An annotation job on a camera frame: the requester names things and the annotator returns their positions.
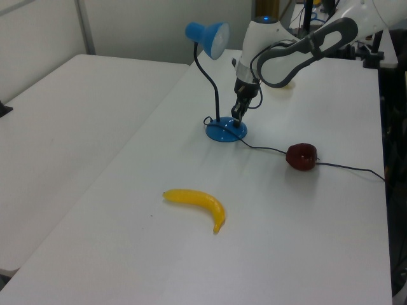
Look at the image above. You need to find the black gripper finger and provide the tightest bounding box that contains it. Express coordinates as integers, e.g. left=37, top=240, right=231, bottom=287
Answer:
left=230, top=100, right=244, bottom=125
left=240, top=99, right=252, bottom=122

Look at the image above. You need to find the thin black lamp cable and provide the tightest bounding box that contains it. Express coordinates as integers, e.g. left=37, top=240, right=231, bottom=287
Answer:
left=202, top=116, right=387, bottom=184

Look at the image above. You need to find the blue gooseneck desk lamp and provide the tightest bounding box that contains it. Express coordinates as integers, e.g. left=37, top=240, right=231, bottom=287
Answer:
left=184, top=21, right=248, bottom=144

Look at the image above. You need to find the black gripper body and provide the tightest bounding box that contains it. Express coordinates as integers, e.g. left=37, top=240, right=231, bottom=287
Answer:
left=234, top=79, right=259, bottom=102

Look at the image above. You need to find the grey metal frame post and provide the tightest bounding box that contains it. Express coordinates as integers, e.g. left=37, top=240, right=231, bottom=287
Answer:
left=75, top=0, right=97, bottom=55

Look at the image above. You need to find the dark red toy apple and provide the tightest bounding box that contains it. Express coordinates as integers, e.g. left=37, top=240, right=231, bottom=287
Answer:
left=285, top=142, right=319, bottom=172

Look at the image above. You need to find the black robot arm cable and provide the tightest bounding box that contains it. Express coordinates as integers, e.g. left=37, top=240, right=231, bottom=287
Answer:
left=249, top=39, right=297, bottom=109

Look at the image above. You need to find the black stand with clamp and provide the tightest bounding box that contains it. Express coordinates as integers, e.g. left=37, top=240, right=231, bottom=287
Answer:
left=362, top=27, right=386, bottom=68

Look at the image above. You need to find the yellow toy banana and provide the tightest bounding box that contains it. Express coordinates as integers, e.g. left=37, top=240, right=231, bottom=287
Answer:
left=162, top=189, right=226, bottom=235

